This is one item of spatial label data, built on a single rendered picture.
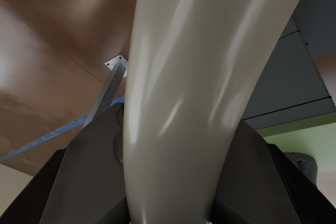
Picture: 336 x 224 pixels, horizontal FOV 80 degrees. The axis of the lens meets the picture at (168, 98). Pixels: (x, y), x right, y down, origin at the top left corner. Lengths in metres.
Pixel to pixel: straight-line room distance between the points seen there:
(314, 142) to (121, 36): 1.33
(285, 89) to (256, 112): 0.12
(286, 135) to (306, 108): 0.11
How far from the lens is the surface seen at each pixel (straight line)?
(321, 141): 0.78
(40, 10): 1.82
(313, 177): 0.85
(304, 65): 0.87
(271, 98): 0.81
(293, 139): 0.75
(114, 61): 1.77
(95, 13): 1.59
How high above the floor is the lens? 1.25
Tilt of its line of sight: 40 degrees down
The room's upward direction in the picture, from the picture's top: 168 degrees counter-clockwise
